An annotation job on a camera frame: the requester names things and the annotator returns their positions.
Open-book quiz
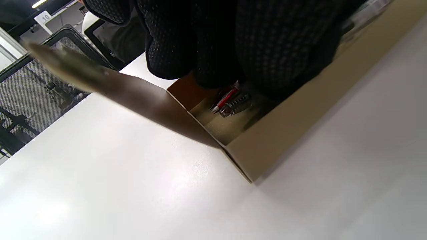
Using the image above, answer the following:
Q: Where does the black mesh armchair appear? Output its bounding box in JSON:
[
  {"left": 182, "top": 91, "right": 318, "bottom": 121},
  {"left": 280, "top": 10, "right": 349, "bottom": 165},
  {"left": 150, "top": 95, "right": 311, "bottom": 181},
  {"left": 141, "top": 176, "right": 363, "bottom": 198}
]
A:
[{"left": 0, "top": 25, "right": 118, "bottom": 158}]

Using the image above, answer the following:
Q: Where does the clear grey-grip gel pen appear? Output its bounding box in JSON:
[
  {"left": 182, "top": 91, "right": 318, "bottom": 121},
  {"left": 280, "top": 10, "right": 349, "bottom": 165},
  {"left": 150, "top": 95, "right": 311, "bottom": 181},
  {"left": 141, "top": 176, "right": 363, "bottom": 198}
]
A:
[{"left": 219, "top": 93, "right": 252, "bottom": 118}]

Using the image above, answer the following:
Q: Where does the kraft pull-out pencil case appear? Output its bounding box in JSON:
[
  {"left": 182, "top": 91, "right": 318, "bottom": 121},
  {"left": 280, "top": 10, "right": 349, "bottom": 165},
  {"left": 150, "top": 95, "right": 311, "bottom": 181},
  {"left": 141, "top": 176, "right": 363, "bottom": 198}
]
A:
[{"left": 25, "top": 0, "right": 427, "bottom": 183}]

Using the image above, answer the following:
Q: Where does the clear red-tipped pen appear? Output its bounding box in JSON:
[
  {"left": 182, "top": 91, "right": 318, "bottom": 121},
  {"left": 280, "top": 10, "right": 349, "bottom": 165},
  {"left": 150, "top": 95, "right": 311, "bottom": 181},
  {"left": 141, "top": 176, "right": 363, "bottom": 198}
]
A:
[{"left": 210, "top": 85, "right": 241, "bottom": 114}]

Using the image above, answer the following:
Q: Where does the person's left hand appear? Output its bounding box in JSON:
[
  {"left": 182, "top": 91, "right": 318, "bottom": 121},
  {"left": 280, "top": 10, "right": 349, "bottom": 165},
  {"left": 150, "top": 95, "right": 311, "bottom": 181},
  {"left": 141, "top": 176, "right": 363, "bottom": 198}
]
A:
[{"left": 82, "top": 0, "right": 367, "bottom": 100}]

